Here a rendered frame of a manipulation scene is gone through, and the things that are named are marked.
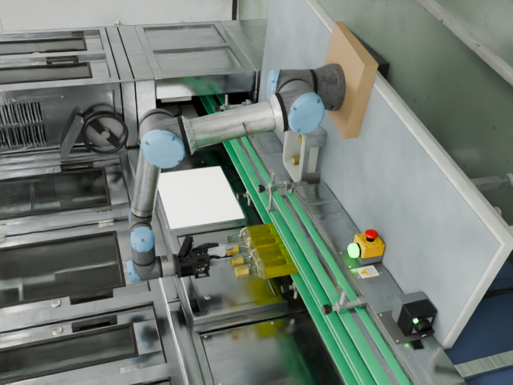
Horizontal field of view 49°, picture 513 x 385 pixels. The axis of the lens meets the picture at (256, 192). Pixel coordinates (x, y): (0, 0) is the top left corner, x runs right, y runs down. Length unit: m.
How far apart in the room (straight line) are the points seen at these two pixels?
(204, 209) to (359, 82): 0.97
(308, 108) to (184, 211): 0.93
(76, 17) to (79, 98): 2.79
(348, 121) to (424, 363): 0.74
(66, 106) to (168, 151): 1.18
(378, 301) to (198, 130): 0.71
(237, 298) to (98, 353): 0.49
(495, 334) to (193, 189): 1.38
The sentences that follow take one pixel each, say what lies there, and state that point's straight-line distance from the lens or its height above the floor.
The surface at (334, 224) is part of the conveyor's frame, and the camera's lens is 1.91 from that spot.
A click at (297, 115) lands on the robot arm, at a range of 1.61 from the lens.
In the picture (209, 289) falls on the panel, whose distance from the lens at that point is 2.03.
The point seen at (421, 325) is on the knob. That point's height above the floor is 0.81.
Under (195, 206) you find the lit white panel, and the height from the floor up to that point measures 1.18.
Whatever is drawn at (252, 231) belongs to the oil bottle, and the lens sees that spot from 2.03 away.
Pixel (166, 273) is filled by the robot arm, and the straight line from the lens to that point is 1.91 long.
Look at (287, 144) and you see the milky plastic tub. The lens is 2.21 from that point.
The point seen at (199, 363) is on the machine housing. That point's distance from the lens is 1.83.
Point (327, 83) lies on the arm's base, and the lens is 1.78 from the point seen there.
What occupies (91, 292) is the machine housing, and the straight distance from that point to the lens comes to 2.09.
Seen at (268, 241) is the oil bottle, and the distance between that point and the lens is 1.99.
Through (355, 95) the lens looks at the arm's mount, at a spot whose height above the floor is 0.80.
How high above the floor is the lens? 1.59
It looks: 16 degrees down
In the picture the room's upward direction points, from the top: 98 degrees counter-clockwise
